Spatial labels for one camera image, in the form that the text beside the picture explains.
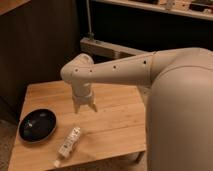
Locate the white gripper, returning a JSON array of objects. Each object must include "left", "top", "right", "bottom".
[{"left": 72, "top": 88, "right": 98, "bottom": 114}]

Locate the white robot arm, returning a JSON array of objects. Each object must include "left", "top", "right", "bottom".
[{"left": 60, "top": 47, "right": 213, "bottom": 171}]

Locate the black ceramic bowl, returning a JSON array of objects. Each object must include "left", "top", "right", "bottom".
[{"left": 18, "top": 109, "right": 57, "bottom": 143}]

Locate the wooden table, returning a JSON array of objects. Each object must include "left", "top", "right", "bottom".
[{"left": 8, "top": 81, "right": 146, "bottom": 171}]

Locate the wooden shelf beam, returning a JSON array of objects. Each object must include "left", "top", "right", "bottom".
[{"left": 80, "top": 37, "right": 144, "bottom": 59}]

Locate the metal pole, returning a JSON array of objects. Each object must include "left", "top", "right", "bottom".
[{"left": 86, "top": 0, "right": 94, "bottom": 41}]

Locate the upper wooden shelf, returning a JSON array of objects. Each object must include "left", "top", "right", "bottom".
[{"left": 93, "top": 0, "right": 213, "bottom": 21}]

